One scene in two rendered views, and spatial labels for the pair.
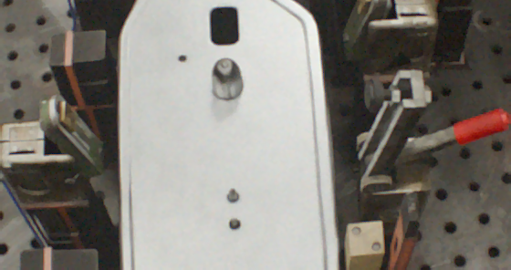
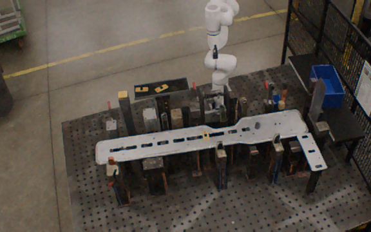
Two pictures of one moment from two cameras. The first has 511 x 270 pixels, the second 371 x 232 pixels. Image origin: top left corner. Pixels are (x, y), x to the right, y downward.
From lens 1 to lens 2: 2.06 m
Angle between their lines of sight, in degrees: 52
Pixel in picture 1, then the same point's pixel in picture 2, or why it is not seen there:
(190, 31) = (248, 133)
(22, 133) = (277, 147)
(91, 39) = (251, 148)
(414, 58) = not seen: hidden behind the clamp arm
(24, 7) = (218, 201)
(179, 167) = (272, 131)
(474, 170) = not seen: hidden behind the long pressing
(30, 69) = (234, 196)
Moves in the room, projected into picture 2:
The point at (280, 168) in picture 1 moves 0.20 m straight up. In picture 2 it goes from (268, 119) to (272, 97)
